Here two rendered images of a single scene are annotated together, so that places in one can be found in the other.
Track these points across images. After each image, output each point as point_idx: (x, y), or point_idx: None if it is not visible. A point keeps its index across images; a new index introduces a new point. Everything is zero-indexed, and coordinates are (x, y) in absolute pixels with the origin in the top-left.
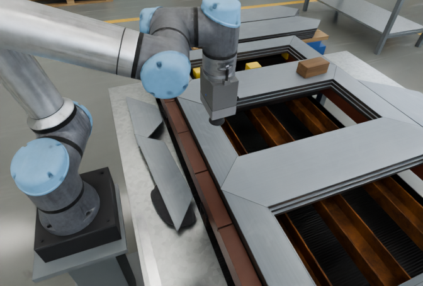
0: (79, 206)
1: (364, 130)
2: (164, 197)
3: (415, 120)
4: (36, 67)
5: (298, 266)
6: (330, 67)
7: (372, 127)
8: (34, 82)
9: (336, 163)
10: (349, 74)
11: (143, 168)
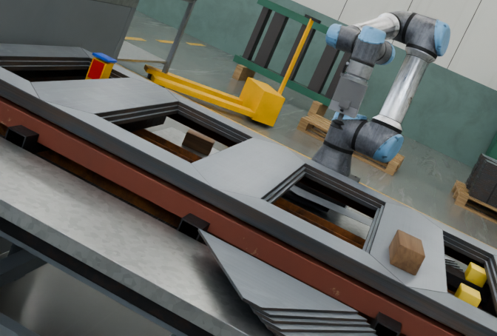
0: (322, 149)
1: (260, 183)
2: (308, 192)
3: (220, 240)
4: (399, 87)
5: (211, 116)
6: (404, 278)
7: (257, 186)
8: (391, 92)
9: (248, 157)
10: (367, 266)
11: (350, 221)
